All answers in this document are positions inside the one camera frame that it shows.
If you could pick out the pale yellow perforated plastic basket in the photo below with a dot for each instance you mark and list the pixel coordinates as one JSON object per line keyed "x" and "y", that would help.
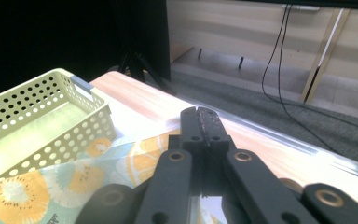
{"x": 37, "y": 124}

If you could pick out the white wall socket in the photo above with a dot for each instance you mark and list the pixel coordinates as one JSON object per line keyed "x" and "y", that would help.
{"x": 301, "y": 7}

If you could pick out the brass vertical trim strip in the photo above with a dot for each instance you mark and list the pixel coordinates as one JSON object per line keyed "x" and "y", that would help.
{"x": 326, "y": 53}

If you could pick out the white table mat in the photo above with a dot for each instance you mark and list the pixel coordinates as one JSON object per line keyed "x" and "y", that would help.
{"x": 133, "y": 121}

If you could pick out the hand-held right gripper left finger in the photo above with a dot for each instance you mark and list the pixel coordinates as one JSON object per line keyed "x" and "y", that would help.
{"x": 171, "y": 186}

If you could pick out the black curtain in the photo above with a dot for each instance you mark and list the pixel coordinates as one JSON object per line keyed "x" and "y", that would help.
{"x": 59, "y": 34}

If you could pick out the black horizontal bar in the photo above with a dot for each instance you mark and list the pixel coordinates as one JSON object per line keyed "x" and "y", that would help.
{"x": 323, "y": 3}

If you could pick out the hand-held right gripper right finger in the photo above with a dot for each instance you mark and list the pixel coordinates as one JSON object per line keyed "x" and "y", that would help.
{"x": 248, "y": 186}

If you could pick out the small black peg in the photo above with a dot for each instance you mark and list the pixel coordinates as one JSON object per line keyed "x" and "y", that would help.
{"x": 240, "y": 62}
{"x": 199, "y": 53}

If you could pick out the orange fruit print tote bag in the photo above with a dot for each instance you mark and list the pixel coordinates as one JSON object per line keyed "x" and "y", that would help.
{"x": 74, "y": 183}

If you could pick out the black stand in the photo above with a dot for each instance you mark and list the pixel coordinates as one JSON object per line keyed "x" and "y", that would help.
{"x": 143, "y": 70}

